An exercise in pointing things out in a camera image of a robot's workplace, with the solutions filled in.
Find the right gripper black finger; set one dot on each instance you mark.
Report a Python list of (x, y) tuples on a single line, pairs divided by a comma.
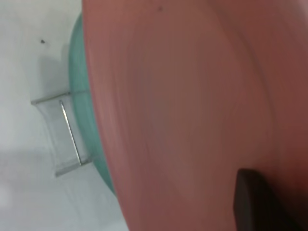
[(252, 207)]

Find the pink round plate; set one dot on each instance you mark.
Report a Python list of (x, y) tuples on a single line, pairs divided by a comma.
[(192, 108)]

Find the green round plate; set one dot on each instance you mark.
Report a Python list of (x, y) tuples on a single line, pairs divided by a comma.
[(81, 108)]

